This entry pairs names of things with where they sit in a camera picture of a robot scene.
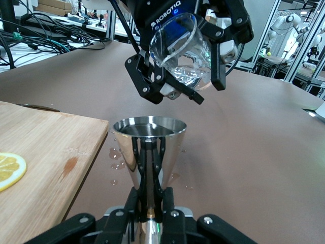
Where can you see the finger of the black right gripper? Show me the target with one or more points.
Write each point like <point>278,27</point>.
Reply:
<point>218,66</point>

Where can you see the wooden cutting board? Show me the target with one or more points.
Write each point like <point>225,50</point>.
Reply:
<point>50,142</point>

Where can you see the brown table cover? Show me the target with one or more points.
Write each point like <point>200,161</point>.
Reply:
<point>254,152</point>

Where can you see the green plug connector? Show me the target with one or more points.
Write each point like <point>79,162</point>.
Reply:
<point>17,35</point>

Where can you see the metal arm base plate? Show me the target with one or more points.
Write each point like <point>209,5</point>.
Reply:
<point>311,113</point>

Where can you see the black stand post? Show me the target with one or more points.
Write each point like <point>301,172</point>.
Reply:
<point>6,11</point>

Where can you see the brown cardboard box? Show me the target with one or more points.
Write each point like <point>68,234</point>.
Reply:
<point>56,7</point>

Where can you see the steel double jigger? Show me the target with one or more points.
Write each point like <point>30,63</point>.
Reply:
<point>172,152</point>

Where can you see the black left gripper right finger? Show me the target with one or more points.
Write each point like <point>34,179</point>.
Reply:
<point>177,228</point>

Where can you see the aluminium frame post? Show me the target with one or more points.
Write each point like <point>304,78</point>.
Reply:
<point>265,30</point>

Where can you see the clear glass measuring cup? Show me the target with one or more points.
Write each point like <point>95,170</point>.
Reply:
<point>177,68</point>

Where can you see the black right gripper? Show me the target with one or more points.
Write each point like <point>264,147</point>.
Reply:
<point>152,12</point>

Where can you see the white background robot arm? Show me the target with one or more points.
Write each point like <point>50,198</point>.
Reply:
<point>292,19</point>

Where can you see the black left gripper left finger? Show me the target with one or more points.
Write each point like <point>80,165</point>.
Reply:
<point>114,228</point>

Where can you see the lemon slice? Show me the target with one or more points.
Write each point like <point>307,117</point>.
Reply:
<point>10,170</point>

